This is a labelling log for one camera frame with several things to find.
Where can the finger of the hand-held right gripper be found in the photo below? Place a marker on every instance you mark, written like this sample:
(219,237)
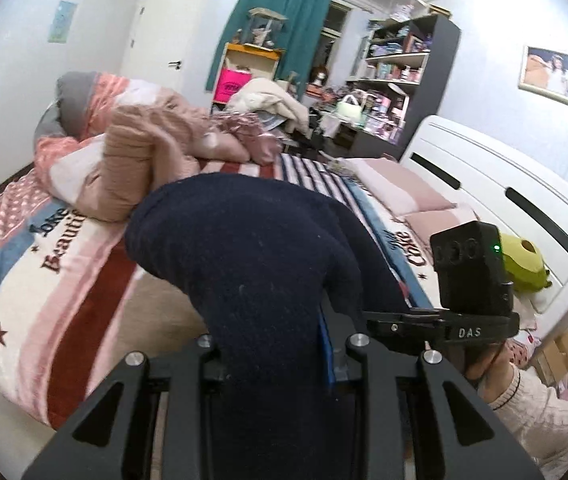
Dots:
(404,327)

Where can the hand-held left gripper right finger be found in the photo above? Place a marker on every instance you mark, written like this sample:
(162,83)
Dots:
(325,345)

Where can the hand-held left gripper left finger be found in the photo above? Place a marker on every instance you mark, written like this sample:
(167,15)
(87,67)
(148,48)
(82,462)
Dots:
(203,360)

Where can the navy planet print sweater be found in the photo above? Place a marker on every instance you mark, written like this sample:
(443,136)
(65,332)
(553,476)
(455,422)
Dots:
(254,260)

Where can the person's right forearm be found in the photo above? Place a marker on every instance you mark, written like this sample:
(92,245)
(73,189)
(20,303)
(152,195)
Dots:
(539,420)

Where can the beige clothes pile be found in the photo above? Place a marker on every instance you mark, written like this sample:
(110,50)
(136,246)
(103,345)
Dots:
(274,102)

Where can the person's right hand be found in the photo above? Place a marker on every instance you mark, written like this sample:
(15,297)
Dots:
(498,362)

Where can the green avocado plush toy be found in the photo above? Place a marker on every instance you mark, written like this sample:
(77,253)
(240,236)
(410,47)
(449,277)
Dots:
(521,262)

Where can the white bed headboard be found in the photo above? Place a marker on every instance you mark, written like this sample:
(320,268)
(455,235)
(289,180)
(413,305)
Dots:
(504,195)

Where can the cardboard box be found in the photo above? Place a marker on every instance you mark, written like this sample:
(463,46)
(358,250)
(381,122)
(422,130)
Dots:
(559,355)

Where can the striped printed bed sheet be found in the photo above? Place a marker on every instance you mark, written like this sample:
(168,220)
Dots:
(63,285)

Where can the dark desk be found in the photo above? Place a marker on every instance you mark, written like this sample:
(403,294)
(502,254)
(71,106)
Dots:
(354,137)

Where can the pale green handbag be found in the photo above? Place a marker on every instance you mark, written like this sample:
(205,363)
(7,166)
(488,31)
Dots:
(350,107)

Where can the pink quilt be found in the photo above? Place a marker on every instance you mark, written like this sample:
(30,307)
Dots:
(153,160)

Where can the dark bookshelf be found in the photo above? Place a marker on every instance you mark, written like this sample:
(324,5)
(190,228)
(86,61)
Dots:
(404,60)

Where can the pink satin cloth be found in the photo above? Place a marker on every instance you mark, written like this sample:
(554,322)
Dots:
(249,132)

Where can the wig head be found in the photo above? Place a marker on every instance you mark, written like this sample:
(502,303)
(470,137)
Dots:
(320,77)

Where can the clear display box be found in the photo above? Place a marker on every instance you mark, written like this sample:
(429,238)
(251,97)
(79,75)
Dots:
(404,5)

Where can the bright pink bag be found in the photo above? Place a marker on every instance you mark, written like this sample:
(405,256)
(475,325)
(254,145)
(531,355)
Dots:
(232,85)

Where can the window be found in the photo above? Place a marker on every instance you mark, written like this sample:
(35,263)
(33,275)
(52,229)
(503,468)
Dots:
(336,20)

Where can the yellow shelf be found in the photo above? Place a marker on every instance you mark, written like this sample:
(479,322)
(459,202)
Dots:
(251,55)

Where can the teal curtain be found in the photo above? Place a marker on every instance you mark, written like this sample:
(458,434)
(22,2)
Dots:
(274,25)

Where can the glass display case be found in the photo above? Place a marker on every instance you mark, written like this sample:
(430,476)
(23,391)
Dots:
(264,27)

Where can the white door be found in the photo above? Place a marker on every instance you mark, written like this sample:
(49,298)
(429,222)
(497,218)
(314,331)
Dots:
(163,40)

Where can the framed wall photo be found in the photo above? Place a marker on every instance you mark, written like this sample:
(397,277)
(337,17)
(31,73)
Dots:
(554,77)

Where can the small blue wall poster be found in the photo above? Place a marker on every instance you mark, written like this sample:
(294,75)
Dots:
(62,21)

